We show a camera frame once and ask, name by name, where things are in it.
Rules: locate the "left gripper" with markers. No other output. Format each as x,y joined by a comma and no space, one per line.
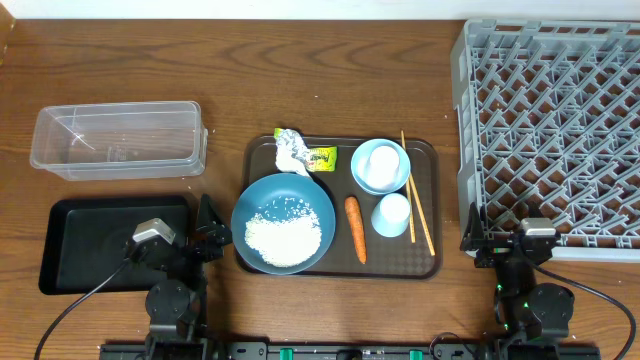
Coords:
219,237

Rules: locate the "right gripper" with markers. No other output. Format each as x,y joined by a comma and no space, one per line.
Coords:
475,238

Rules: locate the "dark blue plate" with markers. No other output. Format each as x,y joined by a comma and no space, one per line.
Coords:
270,188

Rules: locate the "pile of white rice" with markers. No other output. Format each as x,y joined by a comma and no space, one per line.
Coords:
285,232

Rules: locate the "foil snack wrapper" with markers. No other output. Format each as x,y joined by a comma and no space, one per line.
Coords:
293,155

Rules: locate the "light blue bowl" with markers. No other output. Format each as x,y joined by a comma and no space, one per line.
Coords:
359,162

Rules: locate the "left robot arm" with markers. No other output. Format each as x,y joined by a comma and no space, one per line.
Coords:
177,306

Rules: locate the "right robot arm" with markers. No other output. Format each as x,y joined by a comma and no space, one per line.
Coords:
535,315

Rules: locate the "grey dishwasher rack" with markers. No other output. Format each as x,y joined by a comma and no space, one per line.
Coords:
548,115

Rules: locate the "wooden chopstick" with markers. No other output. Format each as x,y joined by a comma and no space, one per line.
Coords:
411,217
414,192

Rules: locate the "light blue cup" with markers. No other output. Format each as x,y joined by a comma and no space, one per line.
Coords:
390,217

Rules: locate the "white cup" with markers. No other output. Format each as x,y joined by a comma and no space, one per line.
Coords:
382,167

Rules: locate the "clear plastic bin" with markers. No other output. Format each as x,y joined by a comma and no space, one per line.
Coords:
118,141

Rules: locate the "brown serving tray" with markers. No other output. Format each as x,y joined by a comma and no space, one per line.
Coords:
392,258

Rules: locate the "orange carrot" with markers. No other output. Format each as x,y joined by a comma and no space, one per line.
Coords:
354,217

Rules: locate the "black tray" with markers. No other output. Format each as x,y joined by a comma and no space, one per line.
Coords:
87,239

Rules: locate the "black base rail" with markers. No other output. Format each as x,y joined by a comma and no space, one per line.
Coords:
263,351

